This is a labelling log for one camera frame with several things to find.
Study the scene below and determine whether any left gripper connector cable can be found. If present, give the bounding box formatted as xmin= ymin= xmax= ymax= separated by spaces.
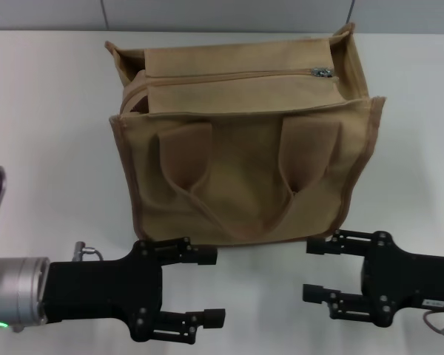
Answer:
xmin=73 ymin=240 xmax=104 ymax=263

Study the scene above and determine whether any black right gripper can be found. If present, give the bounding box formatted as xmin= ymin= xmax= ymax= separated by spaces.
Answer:
xmin=301 ymin=228 xmax=444 ymax=329

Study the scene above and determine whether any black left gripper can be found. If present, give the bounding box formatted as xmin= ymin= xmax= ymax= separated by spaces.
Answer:
xmin=42 ymin=235 xmax=227 ymax=345

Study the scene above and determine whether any khaki canvas food bag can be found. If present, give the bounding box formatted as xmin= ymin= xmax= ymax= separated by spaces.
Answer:
xmin=104 ymin=22 xmax=388 ymax=247

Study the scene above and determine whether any silver metal zipper pull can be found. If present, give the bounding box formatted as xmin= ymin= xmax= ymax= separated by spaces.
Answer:
xmin=309 ymin=66 xmax=336 ymax=79

